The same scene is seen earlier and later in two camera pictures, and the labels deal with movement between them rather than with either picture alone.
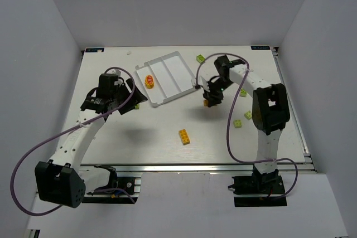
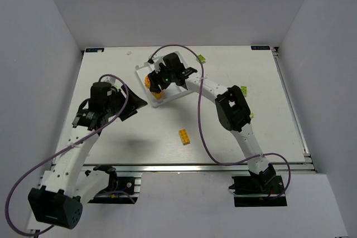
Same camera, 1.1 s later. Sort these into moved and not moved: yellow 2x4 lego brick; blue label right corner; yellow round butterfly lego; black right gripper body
Moved: black right gripper body
Not moved: yellow round butterfly lego; yellow 2x4 lego brick; blue label right corner
